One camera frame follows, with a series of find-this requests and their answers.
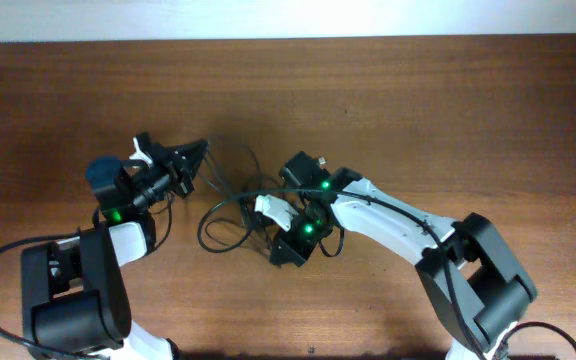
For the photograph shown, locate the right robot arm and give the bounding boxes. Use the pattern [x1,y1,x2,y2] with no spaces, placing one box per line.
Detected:
[254,152,538,359]

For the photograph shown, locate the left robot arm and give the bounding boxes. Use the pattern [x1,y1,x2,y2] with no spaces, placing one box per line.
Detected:
[21,133,209,359]

